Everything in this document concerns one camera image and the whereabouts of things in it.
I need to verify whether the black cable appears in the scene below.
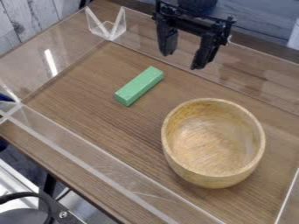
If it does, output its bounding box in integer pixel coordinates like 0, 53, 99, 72
0, 191, 55, 224

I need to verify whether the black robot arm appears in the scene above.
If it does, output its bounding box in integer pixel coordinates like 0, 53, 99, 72
152, 0, 236, 70

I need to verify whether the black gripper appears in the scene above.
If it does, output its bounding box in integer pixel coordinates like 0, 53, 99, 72
152, 0, 236, 70

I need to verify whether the light wooden bowl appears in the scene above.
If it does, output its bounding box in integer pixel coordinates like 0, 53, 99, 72
162, 98, 267, 189

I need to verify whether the black table leg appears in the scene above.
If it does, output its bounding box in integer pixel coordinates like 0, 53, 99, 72
43, 174, 57, 196

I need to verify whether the blue object at left edge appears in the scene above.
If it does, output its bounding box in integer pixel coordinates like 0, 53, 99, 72
0, 93, 15, 102

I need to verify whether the clear acrylic corner bracket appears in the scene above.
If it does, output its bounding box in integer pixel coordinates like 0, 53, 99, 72
84, 7, 127, 41

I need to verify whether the green rectangular block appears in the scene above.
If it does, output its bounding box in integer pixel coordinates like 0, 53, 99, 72
114, 66, 164, 107

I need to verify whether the black metal bracket with screw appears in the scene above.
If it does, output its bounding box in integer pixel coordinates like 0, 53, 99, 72
39, 192, 87, 224

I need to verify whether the clear acrylic tray wall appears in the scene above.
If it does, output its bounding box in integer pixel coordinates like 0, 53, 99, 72
0, 1, 299, 224

